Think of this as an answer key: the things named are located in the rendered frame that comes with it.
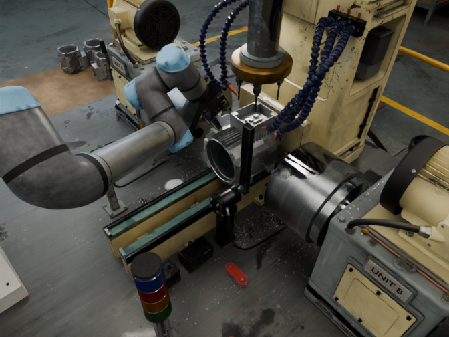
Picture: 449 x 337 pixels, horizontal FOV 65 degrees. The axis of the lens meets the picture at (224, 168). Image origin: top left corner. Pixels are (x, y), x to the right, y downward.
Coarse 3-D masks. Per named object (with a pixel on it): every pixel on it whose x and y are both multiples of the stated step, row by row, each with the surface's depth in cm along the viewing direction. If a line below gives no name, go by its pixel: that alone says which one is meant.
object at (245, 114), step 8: (232, 112) 115; (240, 112) 118; (248, 112) 120; (256, 112) 120; (264, 112) 120; (272, 112) 115; (232, 120) 116; (240, 120) 112; (248, 120) 115; (256, 120) 115; (264, 120) 112; (272, 120) 115; (240, 128) 114; (256, 128) 112; (256, 136) 114
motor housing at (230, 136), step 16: (224, 128) 122; (208, 144) 121; (224, 144) 111; (240, 144) 113; (256, 144) 115; (208, 160) 124; (224, 160) 127; (240, 160) 112; (256, 160) 115; (272, 160) 121; (224, 176) 123
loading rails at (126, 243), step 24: (168, 192) 119; (192, 192) 122; (216, 192) 132; (264, 192) 135; (144, 216) 113; (168, 216) 121; (192, 216) 112; (120, 240) 111; (144, 240) 106; (168, 240) 110; (192, 240) 118
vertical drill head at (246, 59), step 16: (256, 0) 88; (272, 0) 87; (256, 16) 91; (272, 16) 90; (256, 32) 93; (272, 32) 93; (240, 48) 102; (256, 48) 96; (272, 48) 96; (240, 64) 99; (256, 64) 97; (272, 64) 97; (288, 64) 100; (240, 80) 106; (256, 80) 98; (272, 80) 98; (256, 96) 104
